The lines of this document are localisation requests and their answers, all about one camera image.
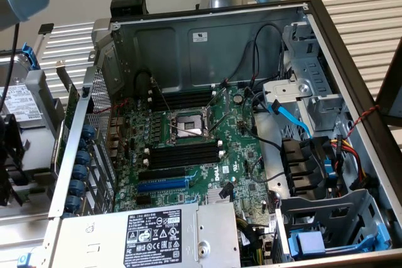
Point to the short black expansion slot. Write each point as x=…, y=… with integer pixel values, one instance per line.
x=143, y=200

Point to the small black tab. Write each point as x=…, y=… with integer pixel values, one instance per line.
x=46, y=28

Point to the blue plastic disk bracket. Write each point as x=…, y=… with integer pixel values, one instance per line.
x=29, y=56

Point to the round coin cell battery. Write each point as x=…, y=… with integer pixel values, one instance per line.
x=239, y=98

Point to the white label sticker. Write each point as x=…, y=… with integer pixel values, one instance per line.
x=200, y=36

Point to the blue round card clip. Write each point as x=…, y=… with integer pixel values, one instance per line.
x=83, y=157
x=89, y=131
x=77, y=187
x=82, y=144
x=80, y=171
x=73, y=203

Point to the black RAM slot bank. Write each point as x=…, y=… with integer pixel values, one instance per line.
x=182, y=100
x=183, y=155

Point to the long black expansion slot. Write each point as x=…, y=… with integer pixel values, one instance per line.
x=161, y=174

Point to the grey metal drive cage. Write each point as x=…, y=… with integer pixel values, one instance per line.
x=345, y=205

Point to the silver metal disk bay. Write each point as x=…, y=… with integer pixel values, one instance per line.
x=282, y=90

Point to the green motherboard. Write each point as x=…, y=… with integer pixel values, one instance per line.
x=234, y=142

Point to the black plastic fan shroud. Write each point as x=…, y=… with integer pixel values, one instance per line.
x=295, y=155

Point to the blue expansion slot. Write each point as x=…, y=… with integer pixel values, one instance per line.
x=163, y=184

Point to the blue plastic drive caddy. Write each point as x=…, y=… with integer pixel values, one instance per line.
x=309, y=243

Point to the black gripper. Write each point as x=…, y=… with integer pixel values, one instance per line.
x=12, y=148

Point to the silver power supply unit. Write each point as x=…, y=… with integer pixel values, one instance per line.
x=94, y=233

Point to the silver hard disk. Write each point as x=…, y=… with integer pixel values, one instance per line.
x=25, y=105

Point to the dark side panel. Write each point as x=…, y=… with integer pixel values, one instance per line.
x=391, y=92

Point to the grey metal PC case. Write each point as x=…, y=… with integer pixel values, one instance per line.
x=238, y=45

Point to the metal CPU socket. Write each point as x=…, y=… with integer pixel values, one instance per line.
x=188, y=125

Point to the black box device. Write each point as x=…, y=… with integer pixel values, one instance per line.
x=125, y=4

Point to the metal rear port block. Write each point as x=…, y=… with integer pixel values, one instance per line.
x=114, y=137

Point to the green graphics card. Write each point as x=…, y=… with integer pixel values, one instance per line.
x=70, y=108

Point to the blue plastic clip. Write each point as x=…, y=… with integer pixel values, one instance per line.
x=329, y=170

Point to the silver chipset heatsink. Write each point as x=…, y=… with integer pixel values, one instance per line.
x=213, y=197

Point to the thin metal locking lever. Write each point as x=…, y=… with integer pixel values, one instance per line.
x=216, y=97
x=160, y=93

